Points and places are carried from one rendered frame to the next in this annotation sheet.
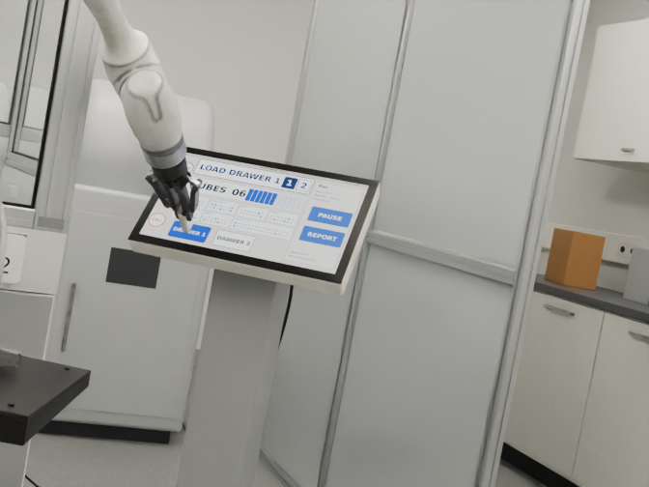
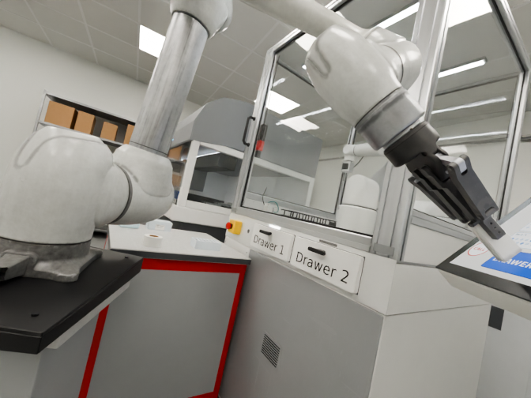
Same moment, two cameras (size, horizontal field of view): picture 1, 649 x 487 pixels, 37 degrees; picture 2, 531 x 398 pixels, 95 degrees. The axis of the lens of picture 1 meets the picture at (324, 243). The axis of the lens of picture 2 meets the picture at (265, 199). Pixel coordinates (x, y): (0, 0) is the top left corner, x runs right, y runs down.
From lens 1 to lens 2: 180 cm
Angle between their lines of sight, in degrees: 83
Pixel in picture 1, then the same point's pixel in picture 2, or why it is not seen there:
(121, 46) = not seen: hidden behind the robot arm
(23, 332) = (358, 339)
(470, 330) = not seen: outside the picture
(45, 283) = (377, 302)
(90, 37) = (420, 98)
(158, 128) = (333, 84)
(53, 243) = (385, 268)
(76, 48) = not seen: hidden behind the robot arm
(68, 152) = (399, 190)
